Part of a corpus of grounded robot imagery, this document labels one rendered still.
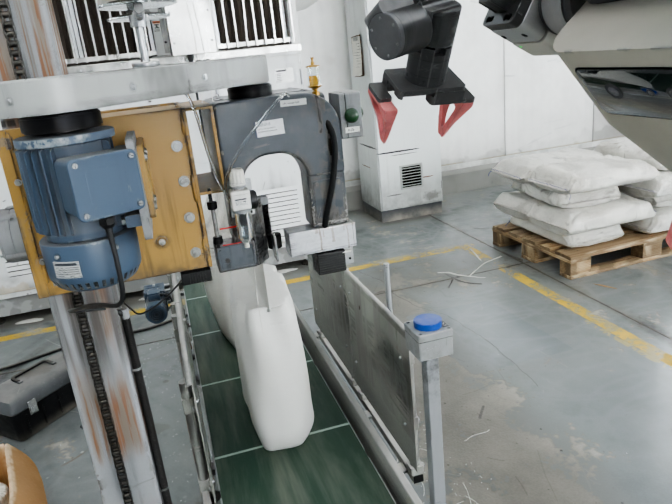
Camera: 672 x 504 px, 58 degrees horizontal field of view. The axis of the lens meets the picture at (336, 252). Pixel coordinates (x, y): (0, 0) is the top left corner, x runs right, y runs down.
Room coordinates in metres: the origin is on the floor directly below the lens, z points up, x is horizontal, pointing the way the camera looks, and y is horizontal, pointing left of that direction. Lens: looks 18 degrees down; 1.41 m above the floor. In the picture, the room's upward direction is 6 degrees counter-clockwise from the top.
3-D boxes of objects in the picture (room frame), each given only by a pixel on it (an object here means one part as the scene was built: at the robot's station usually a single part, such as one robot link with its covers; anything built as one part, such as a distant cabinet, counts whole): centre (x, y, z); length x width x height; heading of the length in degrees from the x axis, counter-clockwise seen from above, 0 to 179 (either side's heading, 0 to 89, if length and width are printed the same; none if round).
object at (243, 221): (1.14, 0.17, 1.11); 0.03 x 0.03 x 0.06
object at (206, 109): (1.27, 0.25, 1.26); 0.22 x 0.05 x 0.16; 15
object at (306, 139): (1.35, 0.12, 1.21); 0.30 x 0.25 x 0.30; 15
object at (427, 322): (1.17, -0.18, 0.84); 0.06 x 0.06 x 0.02
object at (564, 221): (3.57, -1.57, 0.32); 0.66 x 0.43 x 0.15; 107
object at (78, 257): (0.99, 0.41, 1.21); 0.15 x 0.15 x 0.25
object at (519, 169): (3.95, -1.46, 0.56); 0.66 x 0.43 x 0.15; 102
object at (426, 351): (1.17, -0.18, 0.81); 0.08 x 0.08 x 0.06; 15
